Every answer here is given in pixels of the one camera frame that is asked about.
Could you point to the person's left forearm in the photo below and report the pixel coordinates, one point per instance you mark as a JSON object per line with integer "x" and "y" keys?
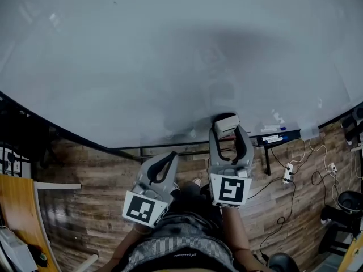
{"x": 136, "y": 237}

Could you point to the person's dark trousers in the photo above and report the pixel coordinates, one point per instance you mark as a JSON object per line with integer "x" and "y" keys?
{"x": 195, "y": 205}

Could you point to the black pouch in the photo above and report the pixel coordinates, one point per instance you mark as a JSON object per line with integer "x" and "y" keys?
{"x": 35, "y": 255}

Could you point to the black round bin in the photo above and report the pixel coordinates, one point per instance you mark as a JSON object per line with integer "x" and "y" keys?
{"x": 350, "y": 201}

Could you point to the black-capped white marker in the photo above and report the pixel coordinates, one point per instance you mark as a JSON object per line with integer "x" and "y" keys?
{"x": 269, "y": 137}

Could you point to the large white whiteboard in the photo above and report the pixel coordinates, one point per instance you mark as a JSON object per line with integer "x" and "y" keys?
{"x": 113, "y": 52}

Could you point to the white printed board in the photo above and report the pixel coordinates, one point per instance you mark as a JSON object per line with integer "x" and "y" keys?
{"x": 14, "y": 163}

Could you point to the black office chair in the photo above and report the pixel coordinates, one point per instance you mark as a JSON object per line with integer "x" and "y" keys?
{"x": 39, "y": 140}

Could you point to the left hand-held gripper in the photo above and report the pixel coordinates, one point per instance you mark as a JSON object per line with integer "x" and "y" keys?
{"x": 140, "y": 210}

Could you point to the yellow wooden board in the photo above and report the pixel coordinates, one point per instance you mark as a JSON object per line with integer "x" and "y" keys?
{"x": 353, "y": 254}

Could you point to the white power strip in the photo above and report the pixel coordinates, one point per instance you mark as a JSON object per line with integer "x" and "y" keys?
{"x": 287, "y": 173}
{"x": 332, "y": 167}

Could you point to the curved wooden desk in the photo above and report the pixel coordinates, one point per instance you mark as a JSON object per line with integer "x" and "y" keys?
{"x": 17, "y": 208}

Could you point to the white whiteboard eraser black felt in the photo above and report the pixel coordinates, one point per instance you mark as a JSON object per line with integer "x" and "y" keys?
{"x": 227, "y": 125}

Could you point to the translucent plastic corner cover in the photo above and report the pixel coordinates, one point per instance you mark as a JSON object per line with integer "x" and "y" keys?
{"x": 309, "y": 133}

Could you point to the blue-capped white marker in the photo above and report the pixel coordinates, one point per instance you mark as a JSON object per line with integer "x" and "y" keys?
{"x": 278, "y": 140}

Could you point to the person's grey knit top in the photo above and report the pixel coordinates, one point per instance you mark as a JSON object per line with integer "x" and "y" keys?
{"x": 178, "y": 245}

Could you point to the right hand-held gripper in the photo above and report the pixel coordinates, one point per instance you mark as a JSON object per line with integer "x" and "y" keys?
{"x": 231, "y": 190}

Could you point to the person's right forearm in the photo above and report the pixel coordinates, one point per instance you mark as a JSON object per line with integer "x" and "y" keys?
{"x": 235, "y": 231}

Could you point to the person's light shoe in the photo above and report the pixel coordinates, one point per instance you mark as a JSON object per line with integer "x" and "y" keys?
{"x": 197, "y": 183}
{"x": 176, "y": 186}

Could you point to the white plastic box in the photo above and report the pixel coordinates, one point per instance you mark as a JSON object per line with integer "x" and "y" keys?
{"x": 14, "y": 251}

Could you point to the blue round magnet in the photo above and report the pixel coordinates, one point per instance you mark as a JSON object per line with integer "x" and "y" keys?
{"x": 282, "y": 128}

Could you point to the black marker tray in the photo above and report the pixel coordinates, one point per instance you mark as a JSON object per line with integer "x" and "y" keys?
{"x": 293, "y": 135}

